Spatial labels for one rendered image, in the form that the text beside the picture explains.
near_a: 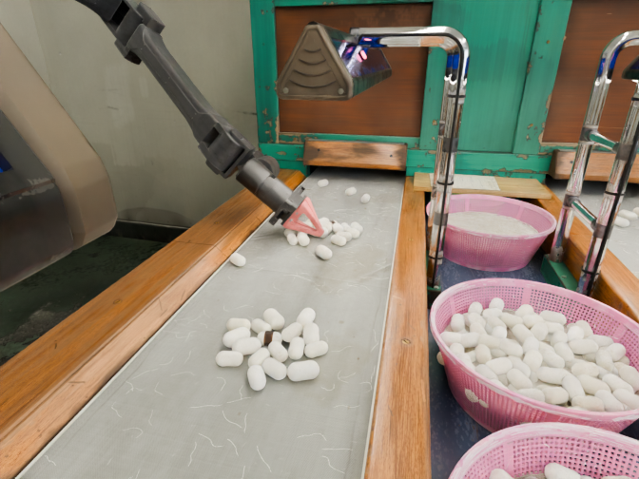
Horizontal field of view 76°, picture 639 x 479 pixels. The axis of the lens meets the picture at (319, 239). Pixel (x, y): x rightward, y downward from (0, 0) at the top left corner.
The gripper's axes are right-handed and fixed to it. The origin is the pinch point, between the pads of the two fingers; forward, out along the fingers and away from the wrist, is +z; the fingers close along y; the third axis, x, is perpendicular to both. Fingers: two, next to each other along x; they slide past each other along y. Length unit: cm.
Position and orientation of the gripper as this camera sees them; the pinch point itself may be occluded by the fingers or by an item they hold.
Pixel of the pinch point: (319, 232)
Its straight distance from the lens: 82.8
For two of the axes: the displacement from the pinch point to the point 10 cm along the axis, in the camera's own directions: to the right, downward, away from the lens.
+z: 7.6, 6.5, 1.0
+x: -6.1, 6.5, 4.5
